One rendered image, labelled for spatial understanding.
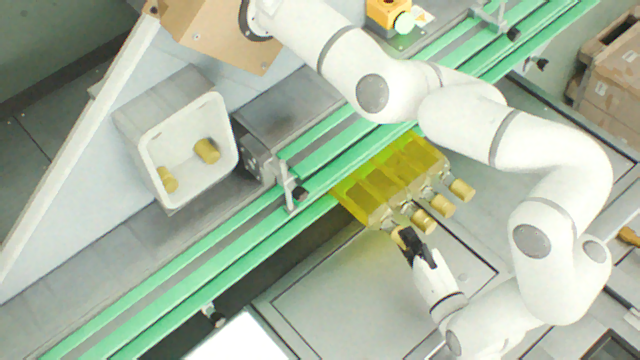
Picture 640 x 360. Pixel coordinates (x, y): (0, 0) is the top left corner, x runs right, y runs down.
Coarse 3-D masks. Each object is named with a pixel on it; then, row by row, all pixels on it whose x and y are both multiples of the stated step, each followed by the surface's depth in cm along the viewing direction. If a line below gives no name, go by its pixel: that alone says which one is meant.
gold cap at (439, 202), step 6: (432, 198) 143; (438, 198) 142; (444, 198) 143; (432, 204) 143; (438, 204) 142; (444, 204) 142; (450, 204) 141; (438, 210) 142; (444, 210) 141; (450, 210) 141; (444, 216) 142; (450, 216) 143
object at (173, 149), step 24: (216, 96) 121; (168, 120) 117; (192, 120) 132; (216, 120) 129; (144, 144) 116; (168, 144) 131; (192, 144) 136; (216, 144) 138; (168, 168) 136; (192, 168) 137; (216, 168) 137; (192, 192) 134
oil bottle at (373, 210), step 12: (348, 180) 145; (360, 180) 144; (336, 192) 146; (348, 192) 143; (360, 192) 143; (372, 192) 143; (348, 204) 144; (360, 204) 141; (372, 204) 141; (384, 204) 141; (360, 216) 143; (372, 216) 139; (384, 216) 140; (372, 228) 142
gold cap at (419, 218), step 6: (420, 210) 141; (414, 216) 141; (420, 216) 140; (426, 216) 140; (414, 222) 141; (420, 222) 140; (426, 222) 139; (432, 222) 139; (420, 228) 140; (426, 228) 139; (432, 228) 141; (426, 234) 141
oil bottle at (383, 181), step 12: (360, 168) 146; (372, 168) 146; (384, 168) 146; (372, 180) 145; (384, 180) 144; (396, 180) 144; (384, 192) 143; (396, 192) 142; (408, 192) 143; (396, 204) 142
